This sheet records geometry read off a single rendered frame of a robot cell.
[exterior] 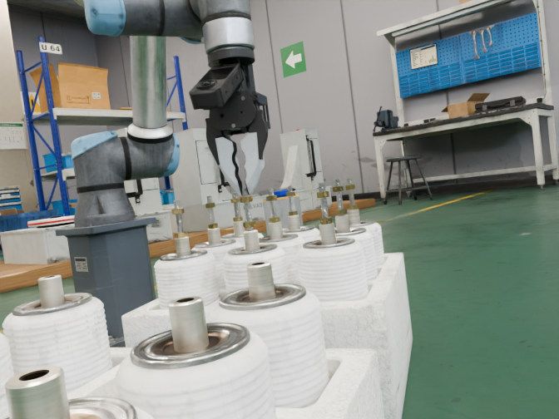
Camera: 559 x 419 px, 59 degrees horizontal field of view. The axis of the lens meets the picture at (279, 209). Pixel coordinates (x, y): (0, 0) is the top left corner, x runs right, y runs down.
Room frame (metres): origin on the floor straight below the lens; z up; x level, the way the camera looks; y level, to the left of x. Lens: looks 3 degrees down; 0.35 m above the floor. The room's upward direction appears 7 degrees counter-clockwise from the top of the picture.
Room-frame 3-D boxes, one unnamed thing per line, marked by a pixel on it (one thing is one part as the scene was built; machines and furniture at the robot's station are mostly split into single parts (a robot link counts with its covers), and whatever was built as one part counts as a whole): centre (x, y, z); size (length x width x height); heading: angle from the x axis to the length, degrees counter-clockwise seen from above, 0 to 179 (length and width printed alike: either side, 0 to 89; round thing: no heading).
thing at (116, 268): (1.29, 0.45, 0.15); 0.19 x 0.19 x 0.30; 50
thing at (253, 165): (0.76, 0.03, 0.38); 0.06 x 0.03 x 0.09; 166
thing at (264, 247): (0.75, 0.05, 0.25); 0.08 x 0.08 x 0.01
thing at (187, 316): (0.31, 0.07, 0.26); 0.02 x 0.02 x 0.03
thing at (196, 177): (4.16, 0.21, 0.45); 1.51 x 0.57 x 0.74; 140
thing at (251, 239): (0.75, 0.05, 0.26); 0.02 x 0.02 x 0.03
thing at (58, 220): (2.86, 1.28, 0.29); 0.30 x 0.30 x 0.06
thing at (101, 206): (1.29, 0.45, 0.35); 0.15 x 0.15 x 0.10
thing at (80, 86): (5.87, 2.23, 1.70); 0.72 x 0.58 x 0.50; 143
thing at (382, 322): (0.86, 0.01, 0.09); 0.39 x 0.39 x 0.18; 72
